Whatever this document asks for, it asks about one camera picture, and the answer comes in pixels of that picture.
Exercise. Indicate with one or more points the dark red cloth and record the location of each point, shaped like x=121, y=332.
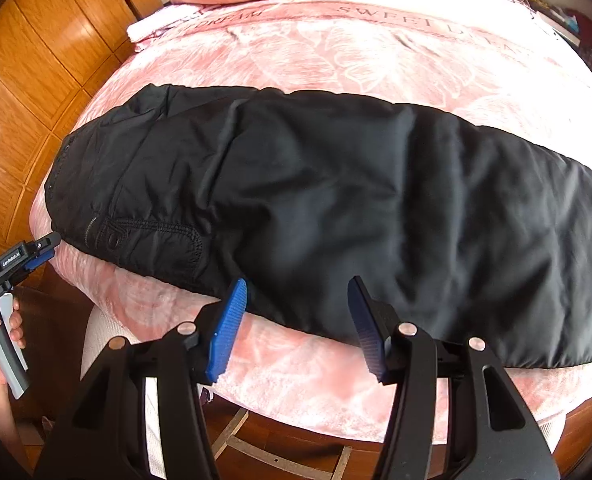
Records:
x=588, y=27

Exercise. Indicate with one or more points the pale metal frame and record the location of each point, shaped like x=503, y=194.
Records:
x=256, y=444

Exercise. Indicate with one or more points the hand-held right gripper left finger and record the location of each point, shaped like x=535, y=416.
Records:
x=228, y=332

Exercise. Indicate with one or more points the black jacket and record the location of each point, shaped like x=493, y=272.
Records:
x=326, y=200

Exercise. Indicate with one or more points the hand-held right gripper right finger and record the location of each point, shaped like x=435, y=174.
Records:
x=367, y=332

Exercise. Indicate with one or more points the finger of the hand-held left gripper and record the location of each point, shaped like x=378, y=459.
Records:
x=38, y=261
x=46, y=245

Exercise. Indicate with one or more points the bed with pink blanket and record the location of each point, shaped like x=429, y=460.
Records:
x=351, y=50

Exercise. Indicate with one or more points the white knitted towel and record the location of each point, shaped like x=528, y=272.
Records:
x=146, y=27

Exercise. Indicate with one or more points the wooden wardrobe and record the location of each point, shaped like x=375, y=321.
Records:
x=41, y=60

